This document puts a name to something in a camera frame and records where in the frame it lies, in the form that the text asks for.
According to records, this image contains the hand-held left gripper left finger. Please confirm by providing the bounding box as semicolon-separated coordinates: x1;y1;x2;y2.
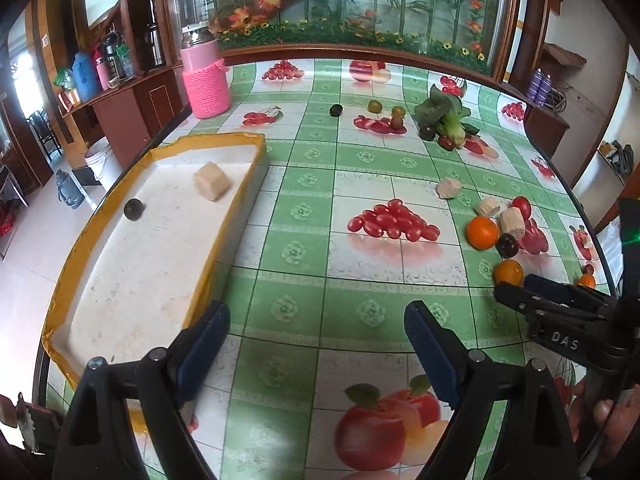
52;301;231;480

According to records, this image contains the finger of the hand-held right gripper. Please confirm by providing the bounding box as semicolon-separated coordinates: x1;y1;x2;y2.
494;281;608;319
523;274;619;309

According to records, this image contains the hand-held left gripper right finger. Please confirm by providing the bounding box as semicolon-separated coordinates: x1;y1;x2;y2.
405;301;581;480

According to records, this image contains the medium orange mandarin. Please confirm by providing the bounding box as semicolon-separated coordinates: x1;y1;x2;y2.
494;259;524;288

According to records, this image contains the large orange mandarin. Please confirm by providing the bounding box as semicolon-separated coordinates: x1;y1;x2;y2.
466;216;501;251

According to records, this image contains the white foam tray yellow tape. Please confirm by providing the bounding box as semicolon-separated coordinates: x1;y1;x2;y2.
42;132;268;436

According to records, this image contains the person's right hand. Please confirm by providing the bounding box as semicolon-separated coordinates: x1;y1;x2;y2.
569;379;640;462

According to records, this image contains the white lace cloth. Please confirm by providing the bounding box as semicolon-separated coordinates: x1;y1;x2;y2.
16;392;37;453

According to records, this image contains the leafy green vegetable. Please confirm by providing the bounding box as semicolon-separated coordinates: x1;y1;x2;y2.
414;84;481;148

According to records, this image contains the grey thermos jug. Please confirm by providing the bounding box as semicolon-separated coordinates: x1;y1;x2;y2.
55;169;85;210

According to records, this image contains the white plastic bucket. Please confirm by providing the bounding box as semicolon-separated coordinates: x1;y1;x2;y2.
84;138;123;188

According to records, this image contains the brown cardboard box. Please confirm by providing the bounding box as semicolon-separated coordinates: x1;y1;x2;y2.
542;42;587;68

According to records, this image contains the low metal leg table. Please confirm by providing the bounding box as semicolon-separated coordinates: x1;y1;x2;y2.
0;164;30;208

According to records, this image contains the wooden cabinet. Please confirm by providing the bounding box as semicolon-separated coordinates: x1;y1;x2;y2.
50;60;192;171

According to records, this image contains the pink thermos with knitted sleeve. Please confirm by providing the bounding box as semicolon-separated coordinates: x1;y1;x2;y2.
180;22;232;120

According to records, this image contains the dark wooden chair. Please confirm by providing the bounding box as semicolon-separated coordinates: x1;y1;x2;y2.
27;110;63;161

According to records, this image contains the blue thermos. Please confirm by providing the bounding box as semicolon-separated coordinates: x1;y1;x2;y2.
72;52;101;102

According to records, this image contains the metal kettle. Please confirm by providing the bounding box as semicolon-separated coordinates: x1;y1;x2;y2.
144;27;166;70

